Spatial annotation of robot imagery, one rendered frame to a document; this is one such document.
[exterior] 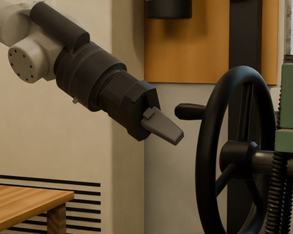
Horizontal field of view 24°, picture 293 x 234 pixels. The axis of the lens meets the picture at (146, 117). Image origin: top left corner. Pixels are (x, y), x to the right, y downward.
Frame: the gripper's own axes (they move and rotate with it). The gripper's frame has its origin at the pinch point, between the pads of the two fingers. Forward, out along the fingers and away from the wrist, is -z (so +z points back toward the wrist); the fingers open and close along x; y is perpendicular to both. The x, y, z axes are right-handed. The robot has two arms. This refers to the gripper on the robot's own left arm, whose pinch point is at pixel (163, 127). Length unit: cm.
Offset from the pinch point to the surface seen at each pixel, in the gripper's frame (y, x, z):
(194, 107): 4.5, 1.8, -2.1
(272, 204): 2.3, -7.6, -17.8
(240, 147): 6.2, -6.0, -9.1
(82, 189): 3, -119, 52
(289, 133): 8.5, 3.5, -15.4
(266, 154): 7.6, -5.9, -12.8
